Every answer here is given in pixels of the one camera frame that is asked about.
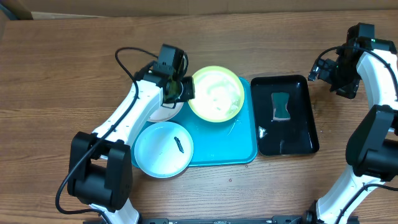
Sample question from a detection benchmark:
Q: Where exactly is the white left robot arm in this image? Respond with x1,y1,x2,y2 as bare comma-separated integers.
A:
55,77,195,223

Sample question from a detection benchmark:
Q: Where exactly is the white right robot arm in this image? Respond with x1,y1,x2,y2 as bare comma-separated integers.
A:
302,37,397,223

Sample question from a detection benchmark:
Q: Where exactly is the black rectangular tray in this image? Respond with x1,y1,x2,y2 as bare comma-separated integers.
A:
251,75,320,156

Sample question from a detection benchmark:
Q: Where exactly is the teal plastic tray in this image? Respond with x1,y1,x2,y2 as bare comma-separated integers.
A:
130,77,259,169

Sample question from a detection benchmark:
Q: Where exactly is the light blue plate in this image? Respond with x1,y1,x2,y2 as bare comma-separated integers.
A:
134,122,194,179

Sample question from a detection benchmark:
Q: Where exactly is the white plate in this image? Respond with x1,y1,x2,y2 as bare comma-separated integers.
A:
148,102,184,123

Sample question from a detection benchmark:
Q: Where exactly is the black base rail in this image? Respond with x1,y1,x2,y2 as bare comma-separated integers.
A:
83,215,360,224

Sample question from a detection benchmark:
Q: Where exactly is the yellow plate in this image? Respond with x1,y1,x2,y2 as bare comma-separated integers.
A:
188,65,245,123

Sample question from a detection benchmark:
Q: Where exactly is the green white sponge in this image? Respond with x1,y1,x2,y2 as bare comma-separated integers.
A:
271,92,290,121

